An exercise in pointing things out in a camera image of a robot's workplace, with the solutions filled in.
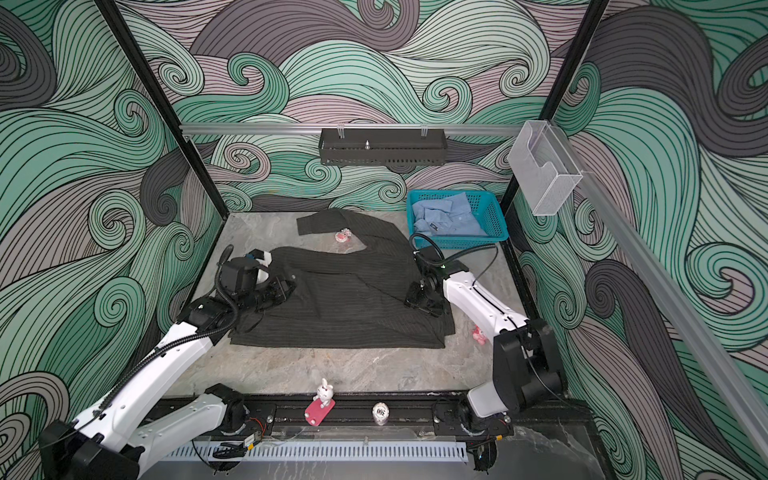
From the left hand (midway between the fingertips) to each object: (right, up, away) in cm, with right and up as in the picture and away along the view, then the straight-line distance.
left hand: (296, 282), depth 77 cm
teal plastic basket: (+64, +23, +38) cm, 78 cm away
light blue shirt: (+50, +20, +38) cm, 66 cm away
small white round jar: (+22, -30, -8) cm, 38 cm away
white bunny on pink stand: (+8, -29, -6) cm, 31 cm away
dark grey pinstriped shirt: (+11, -8, +17) cm, 22 cm away
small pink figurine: (+9, +13, +33) cm, 36 cm away
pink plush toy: (+51, -17, +9) cm, 54 cm away
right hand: (+32, -9, +8) cm, 34 cm away
